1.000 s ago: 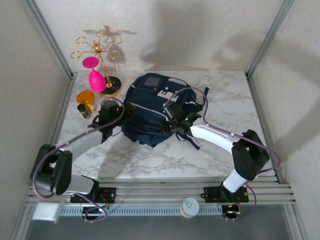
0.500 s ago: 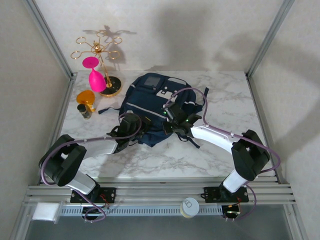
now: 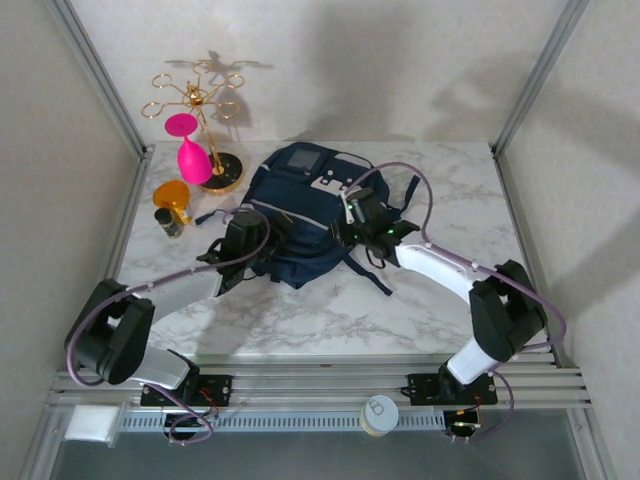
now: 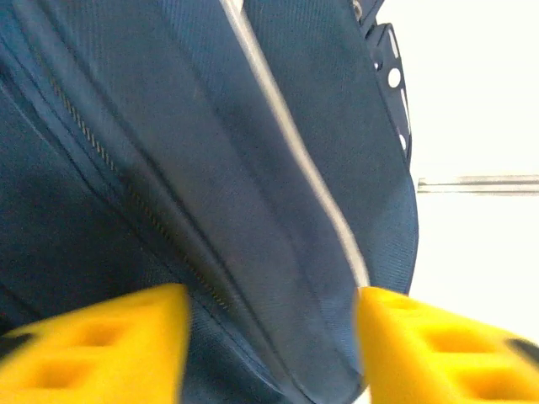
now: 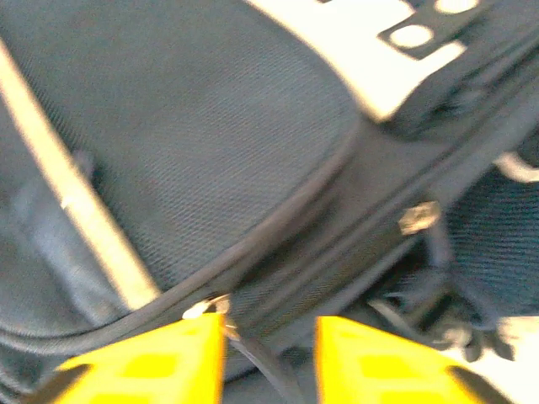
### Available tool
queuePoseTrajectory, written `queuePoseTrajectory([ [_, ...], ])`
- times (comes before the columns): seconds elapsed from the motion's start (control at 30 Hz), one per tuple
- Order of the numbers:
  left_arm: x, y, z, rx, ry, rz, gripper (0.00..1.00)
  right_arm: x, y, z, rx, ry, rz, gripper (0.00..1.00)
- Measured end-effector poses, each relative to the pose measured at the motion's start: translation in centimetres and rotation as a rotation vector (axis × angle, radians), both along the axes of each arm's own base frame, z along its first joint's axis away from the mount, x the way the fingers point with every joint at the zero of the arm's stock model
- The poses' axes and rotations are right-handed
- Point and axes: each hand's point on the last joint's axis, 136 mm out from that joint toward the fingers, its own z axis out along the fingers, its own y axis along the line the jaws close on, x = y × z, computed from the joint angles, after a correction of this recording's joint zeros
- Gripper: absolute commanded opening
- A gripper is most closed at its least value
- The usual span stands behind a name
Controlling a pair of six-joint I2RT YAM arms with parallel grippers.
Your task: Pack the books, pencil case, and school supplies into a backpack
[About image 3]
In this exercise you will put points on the navy blue backpack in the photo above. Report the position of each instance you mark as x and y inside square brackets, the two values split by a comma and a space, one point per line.
[295, 200]

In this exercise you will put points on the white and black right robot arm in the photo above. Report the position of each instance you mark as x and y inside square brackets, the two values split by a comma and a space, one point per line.
[435, 270]

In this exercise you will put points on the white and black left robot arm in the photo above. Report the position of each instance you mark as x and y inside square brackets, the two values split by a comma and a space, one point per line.
[185, 292]

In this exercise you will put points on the gold wine glass rack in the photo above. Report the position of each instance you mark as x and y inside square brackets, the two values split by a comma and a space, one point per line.
[227, 170]

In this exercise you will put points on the small dark spice jar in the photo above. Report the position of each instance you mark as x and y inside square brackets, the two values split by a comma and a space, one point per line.
[167, 225]

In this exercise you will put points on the orange wine glass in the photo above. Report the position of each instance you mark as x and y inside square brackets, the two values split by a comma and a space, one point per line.
[170, 195]

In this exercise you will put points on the pink wine glass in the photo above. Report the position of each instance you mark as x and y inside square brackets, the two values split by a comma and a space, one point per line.
[195, 162]

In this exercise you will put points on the silver tin can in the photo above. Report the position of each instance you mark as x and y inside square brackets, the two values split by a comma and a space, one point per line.
[380, 412]

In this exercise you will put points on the aluminium side rail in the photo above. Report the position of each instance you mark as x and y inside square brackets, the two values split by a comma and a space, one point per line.
[116, 250]
[529, 250]

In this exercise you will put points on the aluminium frame cross rail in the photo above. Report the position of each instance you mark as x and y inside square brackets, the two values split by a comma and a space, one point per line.
[320, 385]

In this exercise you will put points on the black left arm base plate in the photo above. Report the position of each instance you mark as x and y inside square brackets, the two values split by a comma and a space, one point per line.
[220, 387]

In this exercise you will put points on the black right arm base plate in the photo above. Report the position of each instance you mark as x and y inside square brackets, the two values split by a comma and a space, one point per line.
[422, 387]

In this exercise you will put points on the aluminium frame post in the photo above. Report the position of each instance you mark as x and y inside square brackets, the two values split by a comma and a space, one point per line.
[540, 75]
[100, 75]

